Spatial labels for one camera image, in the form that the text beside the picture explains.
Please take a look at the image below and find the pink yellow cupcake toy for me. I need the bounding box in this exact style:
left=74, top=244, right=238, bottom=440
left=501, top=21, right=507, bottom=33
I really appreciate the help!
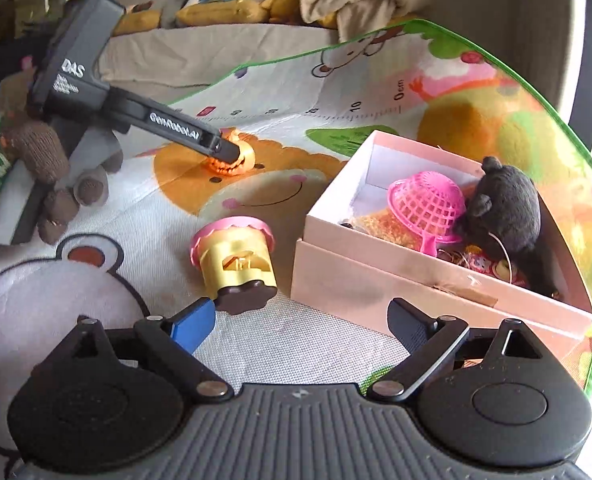
left=191, top=215, right=279, bottom=316

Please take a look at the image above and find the pink plastic strainer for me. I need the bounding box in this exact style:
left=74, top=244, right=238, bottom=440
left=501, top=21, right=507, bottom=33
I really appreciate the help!
left=387, top=171, right=467, bottom=257

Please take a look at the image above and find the colourful cartoon play mat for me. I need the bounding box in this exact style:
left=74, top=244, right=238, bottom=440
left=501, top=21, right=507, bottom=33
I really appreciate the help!
left=0, top=19, right=592, bottom=480

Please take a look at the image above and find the red cartoon print packet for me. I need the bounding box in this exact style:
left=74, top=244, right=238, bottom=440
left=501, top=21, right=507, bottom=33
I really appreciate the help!
left=463, top=245, right=529, bottom=288

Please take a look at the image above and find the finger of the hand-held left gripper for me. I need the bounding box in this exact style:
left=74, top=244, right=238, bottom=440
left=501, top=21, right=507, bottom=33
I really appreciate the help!
left=198, top=132, right=243, bottom=162

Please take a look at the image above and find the tan fuzzy pouch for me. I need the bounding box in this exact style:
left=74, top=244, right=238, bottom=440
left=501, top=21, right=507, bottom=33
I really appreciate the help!
left=348, top=210, right=421, bottom=251

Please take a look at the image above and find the dark grey plush toy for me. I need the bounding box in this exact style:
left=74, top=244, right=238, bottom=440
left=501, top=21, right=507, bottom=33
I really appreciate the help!
left=451, top=156, right=559, bottom=298

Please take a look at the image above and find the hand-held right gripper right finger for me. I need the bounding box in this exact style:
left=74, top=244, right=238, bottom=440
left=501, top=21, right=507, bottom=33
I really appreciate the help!
left=367, top=297, right=544, bottom=402

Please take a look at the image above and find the long yellow plush pillow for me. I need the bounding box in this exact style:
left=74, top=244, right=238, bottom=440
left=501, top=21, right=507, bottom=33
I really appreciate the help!
left=176, top=0, right=269, bottom=28

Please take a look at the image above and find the pink cardboard box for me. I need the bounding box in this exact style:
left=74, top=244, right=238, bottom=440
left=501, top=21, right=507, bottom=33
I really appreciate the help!
left=291, top=130, right=592, bottom=376

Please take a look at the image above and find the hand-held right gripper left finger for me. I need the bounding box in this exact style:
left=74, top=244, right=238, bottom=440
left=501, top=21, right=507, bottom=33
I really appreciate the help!
left=58, top=297, right=233, bottom=402

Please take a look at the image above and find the yellow plush toy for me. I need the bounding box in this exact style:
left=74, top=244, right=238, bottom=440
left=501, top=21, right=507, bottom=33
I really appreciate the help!
left=113, top=2, right=161, bottom=37

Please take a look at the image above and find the orange pumpkin toy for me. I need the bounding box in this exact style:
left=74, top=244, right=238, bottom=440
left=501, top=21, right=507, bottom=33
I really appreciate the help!
left=203, top=129, right=255, bottom=177

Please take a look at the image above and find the person's left hand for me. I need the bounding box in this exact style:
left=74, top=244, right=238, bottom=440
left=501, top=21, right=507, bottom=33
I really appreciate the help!
left=0, top=120, right=124, bottom=246

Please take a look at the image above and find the dark cloth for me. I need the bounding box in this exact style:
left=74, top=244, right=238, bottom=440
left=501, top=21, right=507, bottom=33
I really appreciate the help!
left=0, top=35, right=56, bottom=116

